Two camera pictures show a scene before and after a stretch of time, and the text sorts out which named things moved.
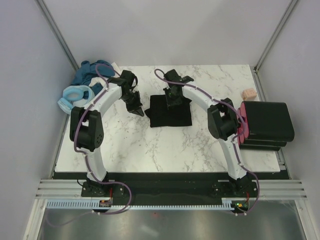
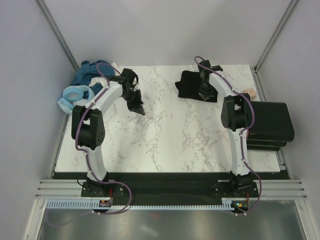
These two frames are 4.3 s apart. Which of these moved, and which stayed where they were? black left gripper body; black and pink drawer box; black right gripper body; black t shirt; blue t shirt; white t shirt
Moved: black t shirt; black right gripper body
Stayed: black left gripper body; black and pink drawer box; blue t shirt; white t shirt
